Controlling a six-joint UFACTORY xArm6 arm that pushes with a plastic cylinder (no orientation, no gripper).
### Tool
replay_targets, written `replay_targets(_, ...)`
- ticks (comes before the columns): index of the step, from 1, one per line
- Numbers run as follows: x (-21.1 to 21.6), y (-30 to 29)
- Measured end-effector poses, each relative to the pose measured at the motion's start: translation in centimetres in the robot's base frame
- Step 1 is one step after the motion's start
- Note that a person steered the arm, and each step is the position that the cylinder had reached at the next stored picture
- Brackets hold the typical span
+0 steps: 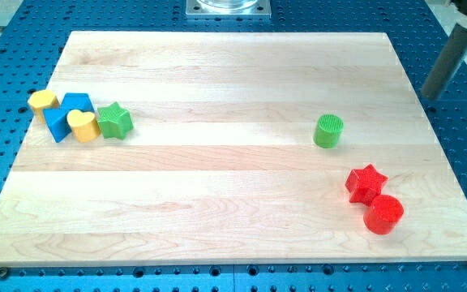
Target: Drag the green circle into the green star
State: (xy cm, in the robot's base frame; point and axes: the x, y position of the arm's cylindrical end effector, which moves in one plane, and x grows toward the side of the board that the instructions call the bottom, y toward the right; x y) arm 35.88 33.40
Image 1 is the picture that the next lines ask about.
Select green cylinder block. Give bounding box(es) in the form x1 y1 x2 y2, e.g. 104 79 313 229
313 114 344 148

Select green star block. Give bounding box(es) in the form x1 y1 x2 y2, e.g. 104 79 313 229
97 102 134 140

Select red star block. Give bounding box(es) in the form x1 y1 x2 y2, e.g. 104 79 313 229
345 164 388 206

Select wooden board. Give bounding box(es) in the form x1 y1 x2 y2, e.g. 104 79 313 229
0 31 467 267

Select yellow heart block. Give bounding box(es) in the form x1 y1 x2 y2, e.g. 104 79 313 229
66 109 101 143

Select red cylinder block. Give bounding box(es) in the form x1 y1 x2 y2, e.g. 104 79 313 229
363 195 404 235

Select blue cube block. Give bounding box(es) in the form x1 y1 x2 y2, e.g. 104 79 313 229
60 92 94 112

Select blue triangle block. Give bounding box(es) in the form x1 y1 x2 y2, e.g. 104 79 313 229
43 108 71 143

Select yellow hexagon block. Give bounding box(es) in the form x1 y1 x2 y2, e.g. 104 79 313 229
28 89 60 123

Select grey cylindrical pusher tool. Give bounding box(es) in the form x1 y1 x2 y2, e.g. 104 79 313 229
420 0 467 100

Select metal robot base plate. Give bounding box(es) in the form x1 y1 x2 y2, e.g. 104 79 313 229
185 0 272 18

